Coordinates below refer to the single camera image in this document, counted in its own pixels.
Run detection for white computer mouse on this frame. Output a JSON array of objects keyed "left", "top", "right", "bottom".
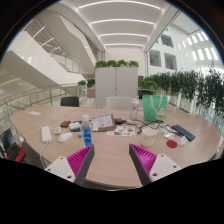
[{"left": 57, "top": 131, "right": 73, "bottom": 144}]

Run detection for small white box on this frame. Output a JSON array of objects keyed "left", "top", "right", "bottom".
[{"left": 177, "top": 135, "right": 189, "bottom": 147}]

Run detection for tangled black cables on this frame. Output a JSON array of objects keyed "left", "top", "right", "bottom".
[{"left": 126, "top": 119, "right": 183, "bottom": 136}]

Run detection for row of green plants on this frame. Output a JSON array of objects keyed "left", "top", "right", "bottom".
[{"left": 138, "top": 64, "right": 224, "bottom": 118}]

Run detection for flat round red coaster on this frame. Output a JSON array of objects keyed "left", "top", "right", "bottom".
[{"left": 165, "top": 139, "right": 178, "bottom": 149}]

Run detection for colourful sticker sheet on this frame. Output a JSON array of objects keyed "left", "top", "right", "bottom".
[{"left": 105, "top": 125, "right": 137, "bottom": 138}]

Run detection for clipboard with papers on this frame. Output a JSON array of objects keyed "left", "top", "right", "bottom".
[{"left": 90, "top": 113, "right": 117, "bottom": 133}]

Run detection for ceiling light strips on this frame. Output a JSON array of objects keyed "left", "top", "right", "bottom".
[{"left": 78, "top": 0, "right": 163, "bottom": 48}]

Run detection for small white case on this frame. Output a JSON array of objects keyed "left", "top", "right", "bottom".
[{"left": 53, "top": 125, "right": 63, "bottom": 136}]

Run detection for clear blue-labelled water bottle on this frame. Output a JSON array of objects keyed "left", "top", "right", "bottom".
[{"left": 80, "top": 114, "right": 94, "bottom": 148}]

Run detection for white mug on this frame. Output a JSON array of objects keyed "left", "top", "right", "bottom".
[{"left": 139, "top": 127, "right": 158, "bottom": 148}]

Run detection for green tote bag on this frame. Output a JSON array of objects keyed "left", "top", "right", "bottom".
[{"left": 142, "top": 94, "right": 169, "bottom": 123}]

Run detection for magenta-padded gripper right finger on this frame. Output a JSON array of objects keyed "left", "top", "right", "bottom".
[{"left": 128, "top": 143, "right": 183, "bottom": 186}]

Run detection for white power strip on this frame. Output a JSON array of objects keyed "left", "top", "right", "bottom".
[{"left": 40, "top": 125, "right": 53, "bottom": 144}]

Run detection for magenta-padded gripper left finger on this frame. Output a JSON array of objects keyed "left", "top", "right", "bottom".
[{"left": 44, "top": 144, "right": 96, "bottom": 187}]

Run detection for white flat box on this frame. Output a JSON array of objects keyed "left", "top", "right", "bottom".
[{"left": 68, "top": 121, "right": 82, "bottom": 132}]

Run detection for wooden planter with plants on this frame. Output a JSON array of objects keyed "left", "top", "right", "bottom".
[{"left": 77, "top": 78, "right": 96, "bottom": 99}]

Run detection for white paper sheet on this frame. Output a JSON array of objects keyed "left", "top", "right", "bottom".
[{"left": 28, "top": 110, "right": 43, "bottom": 117}]

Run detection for white cabinet with plants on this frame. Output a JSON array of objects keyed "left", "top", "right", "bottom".
[{"left": 94, "top": 59, "right": 140, "bottom": 109}]

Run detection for dark blue keyboard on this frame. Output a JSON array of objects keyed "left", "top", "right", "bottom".
[{"left": 171, "top": 124, "right": 197, "bottom": 142}]

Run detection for red and black chair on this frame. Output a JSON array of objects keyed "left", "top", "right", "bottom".
[{"left": 0, "top": 128, "right": 27, "bottom": 163}]

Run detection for clear tumbler with lid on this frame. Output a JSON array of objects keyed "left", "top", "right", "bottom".
[{"left": 129, "top": 97, "right": 141, "bottom": 121}]

